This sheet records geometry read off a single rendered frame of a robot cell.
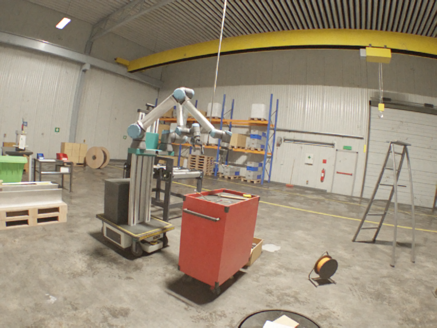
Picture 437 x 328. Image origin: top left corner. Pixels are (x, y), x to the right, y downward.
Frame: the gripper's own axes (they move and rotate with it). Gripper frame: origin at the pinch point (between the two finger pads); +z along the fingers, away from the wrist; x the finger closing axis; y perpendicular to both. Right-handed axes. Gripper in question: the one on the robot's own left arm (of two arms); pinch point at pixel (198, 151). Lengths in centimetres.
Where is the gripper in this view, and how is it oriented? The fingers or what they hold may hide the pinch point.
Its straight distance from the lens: 260.5
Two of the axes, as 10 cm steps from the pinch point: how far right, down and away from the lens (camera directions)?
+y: 7.8, -2.8, -5.6
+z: 1.4, 9.5, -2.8
